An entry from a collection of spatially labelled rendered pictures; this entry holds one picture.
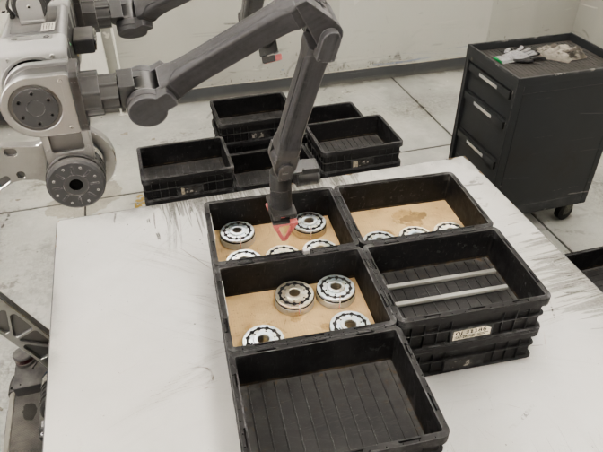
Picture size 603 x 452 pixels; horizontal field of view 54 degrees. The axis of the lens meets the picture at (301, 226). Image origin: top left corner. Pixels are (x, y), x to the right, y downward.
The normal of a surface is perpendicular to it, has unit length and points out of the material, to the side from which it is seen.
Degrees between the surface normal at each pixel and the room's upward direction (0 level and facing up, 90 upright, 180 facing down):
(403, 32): 90
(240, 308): 0
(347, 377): 0
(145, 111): 107
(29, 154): 90
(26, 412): 0
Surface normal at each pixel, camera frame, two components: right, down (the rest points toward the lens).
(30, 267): 0.00, -0.80
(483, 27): 0.28, 0.58
